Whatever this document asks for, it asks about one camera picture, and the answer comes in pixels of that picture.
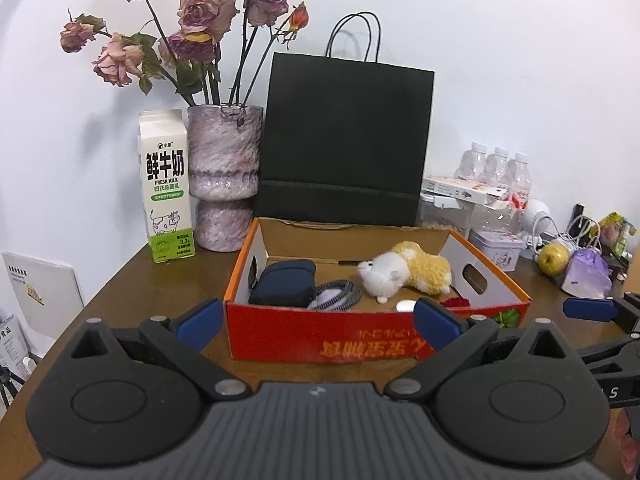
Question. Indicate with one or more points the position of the clear water bottle right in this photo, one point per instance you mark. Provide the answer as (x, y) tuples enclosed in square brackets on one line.
[(517, 176)]

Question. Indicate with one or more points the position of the white flat carton box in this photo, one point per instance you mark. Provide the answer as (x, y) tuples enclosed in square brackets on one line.
[(477, 193)]

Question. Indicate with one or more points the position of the clear water bottle left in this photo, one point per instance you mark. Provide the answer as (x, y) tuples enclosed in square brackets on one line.
[(472, 163)]

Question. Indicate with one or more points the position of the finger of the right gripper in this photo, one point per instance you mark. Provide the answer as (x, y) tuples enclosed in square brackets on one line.
[(623, 311)]

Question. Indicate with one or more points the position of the purple textured flower vase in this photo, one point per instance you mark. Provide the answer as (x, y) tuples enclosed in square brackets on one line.
[(224, 160)]

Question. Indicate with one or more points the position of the dried pink roses bouquet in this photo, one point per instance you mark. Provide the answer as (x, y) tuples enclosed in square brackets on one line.
[(188, 58)]

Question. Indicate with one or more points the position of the red cardboard pumpkin box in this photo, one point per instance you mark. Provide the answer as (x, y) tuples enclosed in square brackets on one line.
[(368, 331)]

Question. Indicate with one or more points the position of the pale floral tin box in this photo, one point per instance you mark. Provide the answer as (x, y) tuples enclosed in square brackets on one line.
[(500, 247)]

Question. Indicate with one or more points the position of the colourful snack packet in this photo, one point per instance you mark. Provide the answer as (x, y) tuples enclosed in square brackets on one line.
[(615, 229)]

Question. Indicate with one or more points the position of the small white desk fan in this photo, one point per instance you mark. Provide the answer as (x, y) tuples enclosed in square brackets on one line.
[(535, 219)]

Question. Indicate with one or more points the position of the white plastic jar lid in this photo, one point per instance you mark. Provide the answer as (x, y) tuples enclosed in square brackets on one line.
[(406, 305)]

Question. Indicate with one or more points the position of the black paper shopping bag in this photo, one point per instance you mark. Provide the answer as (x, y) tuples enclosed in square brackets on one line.
[(344, 141)]

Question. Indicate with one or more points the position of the clear water bottle middle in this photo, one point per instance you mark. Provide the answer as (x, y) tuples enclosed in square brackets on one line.
[(496, 169)]

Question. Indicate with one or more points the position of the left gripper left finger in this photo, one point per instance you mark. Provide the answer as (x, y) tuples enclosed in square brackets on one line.
[(177, 343)]

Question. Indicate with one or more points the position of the yellow white hamster plush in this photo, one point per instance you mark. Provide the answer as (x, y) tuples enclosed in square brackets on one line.
[(405, 265)]

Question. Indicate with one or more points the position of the white green milk carton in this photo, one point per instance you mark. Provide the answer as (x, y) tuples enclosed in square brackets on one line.
[(164, 174)]

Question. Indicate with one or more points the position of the navy blue zip pouch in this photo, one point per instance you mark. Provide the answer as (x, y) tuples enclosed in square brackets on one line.
[(288, 284)]

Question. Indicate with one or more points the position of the clear food container with lid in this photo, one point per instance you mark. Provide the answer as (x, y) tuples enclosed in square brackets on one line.
[(443, 212)]

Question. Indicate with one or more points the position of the red fabric rose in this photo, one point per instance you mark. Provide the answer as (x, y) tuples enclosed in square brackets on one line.
[(455, 302)]

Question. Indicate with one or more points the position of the yellow green apple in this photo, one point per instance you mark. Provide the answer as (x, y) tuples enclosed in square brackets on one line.
[(553, 259)]

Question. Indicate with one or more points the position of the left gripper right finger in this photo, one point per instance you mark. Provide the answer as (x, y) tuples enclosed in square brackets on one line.
[(459, 344)]

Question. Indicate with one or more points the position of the clear water bottle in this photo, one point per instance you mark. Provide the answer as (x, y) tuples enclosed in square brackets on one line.
[(517, 176), (472, 163), (496, 169)]

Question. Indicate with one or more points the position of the purple tissue packet bag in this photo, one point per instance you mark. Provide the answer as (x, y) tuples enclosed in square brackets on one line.
[(587, 275)]

